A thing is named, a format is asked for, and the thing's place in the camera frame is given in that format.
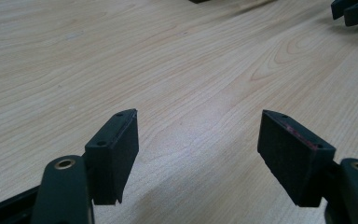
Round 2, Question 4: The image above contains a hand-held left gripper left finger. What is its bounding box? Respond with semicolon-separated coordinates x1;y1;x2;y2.
84;108;140;206

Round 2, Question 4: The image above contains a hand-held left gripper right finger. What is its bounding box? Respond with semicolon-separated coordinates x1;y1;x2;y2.
256;108;337;208

